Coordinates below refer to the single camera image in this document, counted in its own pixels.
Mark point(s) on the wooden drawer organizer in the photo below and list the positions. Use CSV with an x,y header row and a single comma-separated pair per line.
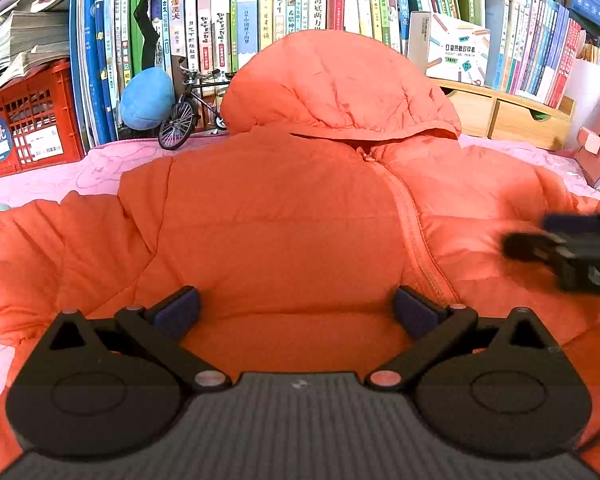
x,y
510,115

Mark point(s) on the pink printed blanket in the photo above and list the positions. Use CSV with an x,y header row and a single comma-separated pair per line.
x,y
95,170

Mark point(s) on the white cardboard sheet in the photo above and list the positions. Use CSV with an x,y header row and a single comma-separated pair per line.
x,y
587,90

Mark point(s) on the orange hooded puffer jacket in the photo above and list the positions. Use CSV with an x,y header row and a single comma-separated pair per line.
x,y
290,200

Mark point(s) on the miniature bicycle model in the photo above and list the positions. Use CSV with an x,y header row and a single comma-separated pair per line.
x,y
177,122

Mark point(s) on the pink cardboard box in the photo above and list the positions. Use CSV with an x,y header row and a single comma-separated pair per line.
x,y
592,152

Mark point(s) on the white printed cardboard box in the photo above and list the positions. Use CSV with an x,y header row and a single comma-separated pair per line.
x,y
455,55

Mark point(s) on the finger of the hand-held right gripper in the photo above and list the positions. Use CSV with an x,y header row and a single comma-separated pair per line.
x,y
570,222
530,247

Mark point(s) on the row of slim paperback books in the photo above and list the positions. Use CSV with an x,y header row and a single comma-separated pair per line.
x,y
530,35

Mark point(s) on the row of tall children's books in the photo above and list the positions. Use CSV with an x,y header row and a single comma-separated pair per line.
x,y
205,15

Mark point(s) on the stack of paper booklets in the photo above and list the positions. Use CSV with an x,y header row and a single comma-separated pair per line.
x,y
25,35

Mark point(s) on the red plastic crate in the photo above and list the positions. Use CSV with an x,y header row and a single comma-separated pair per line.
x,y
30,105

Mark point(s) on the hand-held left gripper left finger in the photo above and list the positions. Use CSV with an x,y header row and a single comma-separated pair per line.
x,y
177,310

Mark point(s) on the blue plush ball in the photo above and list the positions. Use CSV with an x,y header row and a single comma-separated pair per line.
x,y
145,97

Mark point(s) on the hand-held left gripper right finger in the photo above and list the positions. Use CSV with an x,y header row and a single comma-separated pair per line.
x,y
415,312

